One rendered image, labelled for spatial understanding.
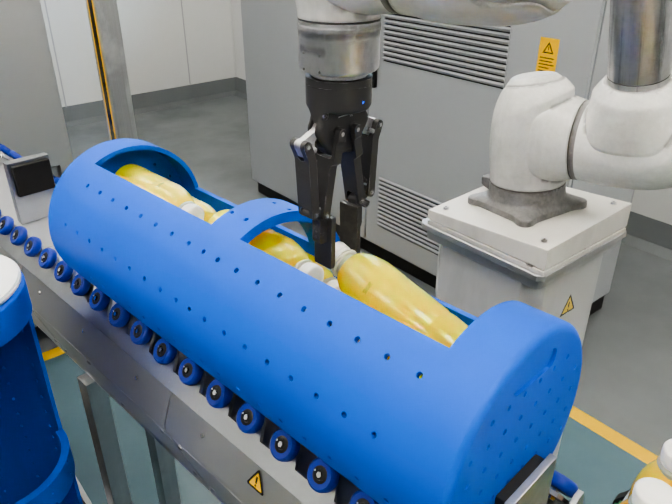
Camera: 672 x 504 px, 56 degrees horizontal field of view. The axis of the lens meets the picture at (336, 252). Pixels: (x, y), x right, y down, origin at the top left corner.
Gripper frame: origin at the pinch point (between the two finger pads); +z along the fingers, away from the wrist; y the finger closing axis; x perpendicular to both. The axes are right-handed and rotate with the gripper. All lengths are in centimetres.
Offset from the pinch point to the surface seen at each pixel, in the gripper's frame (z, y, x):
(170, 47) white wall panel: 75, -263, -469
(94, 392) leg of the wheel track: 65, 8, -72
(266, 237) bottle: 4.8, 1.0, -13.2
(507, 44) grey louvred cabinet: 7, -161, -73
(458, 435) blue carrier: 6.8, 11.8, 27.5
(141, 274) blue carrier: 11.1, 14.0, -26.6
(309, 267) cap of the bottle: 6.4, 0.6, -4.7
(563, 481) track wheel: 26.3, -8.8, 31.1
